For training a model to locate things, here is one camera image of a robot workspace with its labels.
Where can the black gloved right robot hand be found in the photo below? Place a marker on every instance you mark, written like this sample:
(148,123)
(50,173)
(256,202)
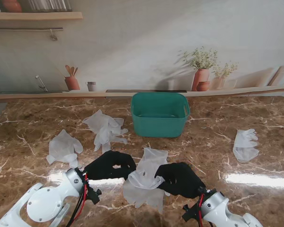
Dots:
(182,179)

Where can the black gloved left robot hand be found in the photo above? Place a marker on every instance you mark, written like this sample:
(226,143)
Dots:
(101,169)

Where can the teal plastic basket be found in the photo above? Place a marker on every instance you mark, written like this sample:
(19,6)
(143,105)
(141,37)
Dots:
(158,127)

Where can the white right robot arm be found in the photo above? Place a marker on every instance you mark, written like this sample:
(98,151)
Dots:
(217,208)

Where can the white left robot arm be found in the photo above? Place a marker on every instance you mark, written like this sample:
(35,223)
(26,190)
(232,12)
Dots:
(45,205)

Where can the grey mug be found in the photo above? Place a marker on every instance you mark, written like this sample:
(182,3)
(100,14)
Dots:
(91,86)

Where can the long wooden ledge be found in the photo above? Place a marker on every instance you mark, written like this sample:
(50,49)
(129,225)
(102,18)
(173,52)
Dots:
(61,94)

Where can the terracotta utensil pot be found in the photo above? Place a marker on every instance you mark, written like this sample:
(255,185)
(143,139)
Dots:
(72,84)

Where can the small round terracotta pot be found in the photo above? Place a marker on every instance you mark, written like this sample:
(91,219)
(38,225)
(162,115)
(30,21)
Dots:
(203,86)

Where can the tall terracotta vase with plant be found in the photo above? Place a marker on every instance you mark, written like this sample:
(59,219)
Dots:
(201,79)

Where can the glass vase with flowers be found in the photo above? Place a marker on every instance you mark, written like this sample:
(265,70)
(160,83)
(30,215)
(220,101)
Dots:
(217,83)

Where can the metal faucet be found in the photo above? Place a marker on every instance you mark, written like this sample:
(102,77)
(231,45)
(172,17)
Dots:
(41,82)

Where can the row of glass jars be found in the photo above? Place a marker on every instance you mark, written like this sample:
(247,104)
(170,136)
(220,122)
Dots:
(49,6)

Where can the terracotta pot on shelf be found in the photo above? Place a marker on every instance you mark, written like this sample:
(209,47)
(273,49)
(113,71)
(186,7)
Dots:
(13,6)

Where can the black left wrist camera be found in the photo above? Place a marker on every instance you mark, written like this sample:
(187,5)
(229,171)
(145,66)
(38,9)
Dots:
(94,195)

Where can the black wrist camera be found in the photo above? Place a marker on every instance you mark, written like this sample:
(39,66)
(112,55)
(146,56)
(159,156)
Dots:
(94,195)
(190,212)

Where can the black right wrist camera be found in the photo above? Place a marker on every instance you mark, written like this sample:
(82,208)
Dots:
(190,212)

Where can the metal rail hook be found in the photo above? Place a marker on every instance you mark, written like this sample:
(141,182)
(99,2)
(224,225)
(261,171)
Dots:
(51,32)

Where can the metal wall rail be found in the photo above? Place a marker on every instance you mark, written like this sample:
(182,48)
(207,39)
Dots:
(26,28)

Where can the wooden wall shelf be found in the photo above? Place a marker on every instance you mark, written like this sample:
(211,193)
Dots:
(38,15)

